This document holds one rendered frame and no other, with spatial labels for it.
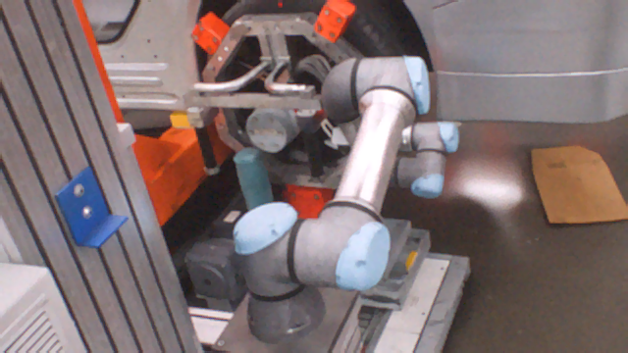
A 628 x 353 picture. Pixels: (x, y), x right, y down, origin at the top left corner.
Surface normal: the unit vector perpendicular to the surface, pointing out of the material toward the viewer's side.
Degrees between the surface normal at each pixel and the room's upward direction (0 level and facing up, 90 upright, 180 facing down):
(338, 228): 16
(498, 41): 90
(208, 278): 90
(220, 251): 0
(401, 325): 0
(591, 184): 1
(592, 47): 90
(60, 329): 90
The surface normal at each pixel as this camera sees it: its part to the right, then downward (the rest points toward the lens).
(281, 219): -0.30, -0.84
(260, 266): -0.35, 0.53
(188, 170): 0.90, 0.07
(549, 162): -0.17, -0.72
